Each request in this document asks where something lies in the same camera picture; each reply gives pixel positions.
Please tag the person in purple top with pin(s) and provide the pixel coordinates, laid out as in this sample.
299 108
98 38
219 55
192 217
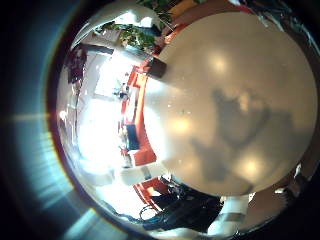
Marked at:
76 65

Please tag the orange plant pot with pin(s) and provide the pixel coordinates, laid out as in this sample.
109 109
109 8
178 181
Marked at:
175 33

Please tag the green leafy potted plant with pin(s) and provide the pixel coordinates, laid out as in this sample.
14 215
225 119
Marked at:
136 36

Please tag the orange sofa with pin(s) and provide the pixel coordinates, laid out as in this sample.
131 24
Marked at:
141 113

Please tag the black sofa cushion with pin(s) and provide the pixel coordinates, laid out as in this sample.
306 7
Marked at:
133 137

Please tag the dark brown vase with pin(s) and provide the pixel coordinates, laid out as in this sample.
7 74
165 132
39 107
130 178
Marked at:
156 68

